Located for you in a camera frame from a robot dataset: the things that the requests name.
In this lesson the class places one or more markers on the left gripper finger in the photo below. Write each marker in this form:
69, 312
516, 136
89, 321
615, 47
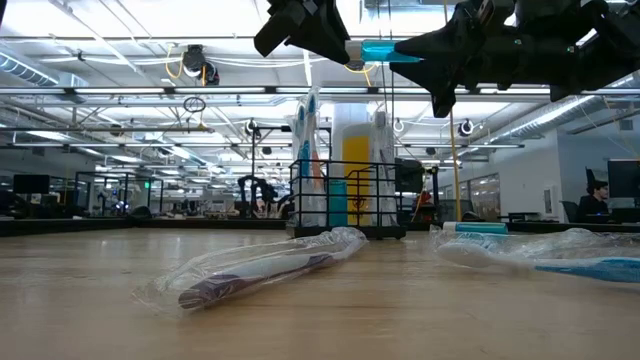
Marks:
325, 35

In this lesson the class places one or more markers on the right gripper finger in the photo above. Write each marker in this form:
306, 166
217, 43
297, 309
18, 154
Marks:
445, 40
440, 72

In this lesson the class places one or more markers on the orange white toothbrush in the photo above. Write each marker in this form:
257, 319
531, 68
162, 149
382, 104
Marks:
316, 175

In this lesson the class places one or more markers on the purple white toothbrush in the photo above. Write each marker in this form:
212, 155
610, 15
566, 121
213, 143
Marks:
260, 272

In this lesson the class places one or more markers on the black background robot arm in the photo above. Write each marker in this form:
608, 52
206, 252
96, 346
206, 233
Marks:
255, 195

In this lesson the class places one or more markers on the black square device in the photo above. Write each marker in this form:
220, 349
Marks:
410, 175

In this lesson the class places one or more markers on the white yellow wipes canister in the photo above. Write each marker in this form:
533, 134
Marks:
357, 150

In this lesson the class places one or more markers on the black computer monitor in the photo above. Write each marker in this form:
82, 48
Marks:
624, 177
31, 184

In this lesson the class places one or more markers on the person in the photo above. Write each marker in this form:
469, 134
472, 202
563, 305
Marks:
592, 205

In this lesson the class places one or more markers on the black ceiling-mounted camera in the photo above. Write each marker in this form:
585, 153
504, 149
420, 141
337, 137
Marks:
250, 127
195, 60
465, 127

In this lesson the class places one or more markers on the silver ventilation duct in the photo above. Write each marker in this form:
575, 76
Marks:
560, 117
25, 70

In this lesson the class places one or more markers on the black background workcell frame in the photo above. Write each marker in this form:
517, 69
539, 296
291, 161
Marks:
125, 173

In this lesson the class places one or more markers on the black aluminium table frame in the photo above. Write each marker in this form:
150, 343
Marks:
150, 223

